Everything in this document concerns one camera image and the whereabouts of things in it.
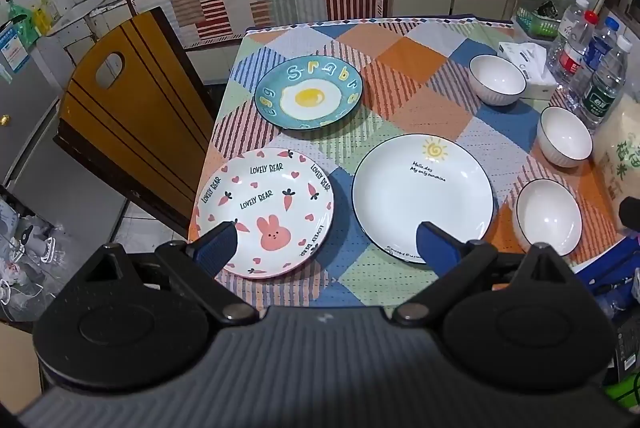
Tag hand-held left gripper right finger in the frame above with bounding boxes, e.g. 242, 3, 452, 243
392, 221, 576, 326

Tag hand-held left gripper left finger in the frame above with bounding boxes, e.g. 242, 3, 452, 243
82, 221, 261, 325

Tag white sun print plate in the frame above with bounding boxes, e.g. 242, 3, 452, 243
351, 133, 495, 265

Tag white bunny carrot plate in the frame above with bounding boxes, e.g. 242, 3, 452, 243
195, 147, 335, 280

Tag white ribbed bowl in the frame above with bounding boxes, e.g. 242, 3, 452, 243
515, 178, 584, 257
537, 106, 594, 168
468, 54, 527, 107

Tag blue fried egg plate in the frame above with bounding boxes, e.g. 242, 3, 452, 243
254, 57, 363, 129

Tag colourful checked tablecloth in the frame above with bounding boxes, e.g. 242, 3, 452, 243
187, 14, 626, 309

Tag wooden chair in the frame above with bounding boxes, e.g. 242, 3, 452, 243
53, 6, 217, 241

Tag clear rice bag with spout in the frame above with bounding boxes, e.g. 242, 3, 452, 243
592, 93, 640, 234

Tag white tissue pack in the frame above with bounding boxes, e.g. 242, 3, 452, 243
497, 41, 558, 100

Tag green label water bottle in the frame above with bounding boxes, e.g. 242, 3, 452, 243
577, 35, 632, 131

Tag grey refrigerator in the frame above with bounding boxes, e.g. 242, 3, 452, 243
0, 58, 62, 186

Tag red cap water bottle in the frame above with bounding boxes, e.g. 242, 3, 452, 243
555, 11, 599, 86

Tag green plastic basket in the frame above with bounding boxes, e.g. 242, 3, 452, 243
515, 3, 563, 40

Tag blue cap water bottle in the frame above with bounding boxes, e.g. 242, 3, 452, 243
567, 16, 621, 104

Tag white label water bottle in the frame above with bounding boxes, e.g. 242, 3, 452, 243
546, 0, 591, 74

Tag yellow detergent bottle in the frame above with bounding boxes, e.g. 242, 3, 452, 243
33, 0, 61, 35

